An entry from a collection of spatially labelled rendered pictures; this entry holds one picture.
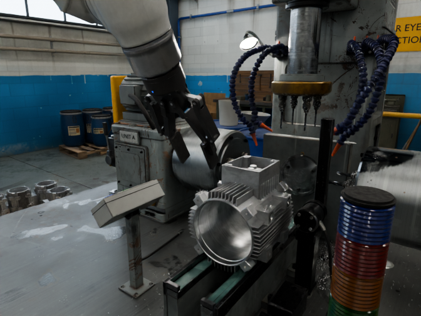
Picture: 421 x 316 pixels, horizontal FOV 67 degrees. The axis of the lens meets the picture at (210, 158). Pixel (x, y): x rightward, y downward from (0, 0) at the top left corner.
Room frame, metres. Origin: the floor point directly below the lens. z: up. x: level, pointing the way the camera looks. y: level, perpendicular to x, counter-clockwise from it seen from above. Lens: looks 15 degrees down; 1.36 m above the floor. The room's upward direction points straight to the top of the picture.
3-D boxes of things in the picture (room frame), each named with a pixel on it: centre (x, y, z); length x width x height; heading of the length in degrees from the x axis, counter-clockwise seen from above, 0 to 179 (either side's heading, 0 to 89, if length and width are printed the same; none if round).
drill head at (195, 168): (1.17, 0.03, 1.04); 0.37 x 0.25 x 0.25; 55
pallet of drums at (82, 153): (5.72, 2.03, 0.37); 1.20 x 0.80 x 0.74; 137
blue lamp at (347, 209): (0.35, -0.19, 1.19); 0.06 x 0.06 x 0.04
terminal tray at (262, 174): (0.75, -0.10, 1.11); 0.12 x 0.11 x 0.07; 146
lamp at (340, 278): (0.35, -0.19, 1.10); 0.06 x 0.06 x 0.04
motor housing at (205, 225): (0.72, -0.08, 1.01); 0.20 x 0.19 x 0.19; 146
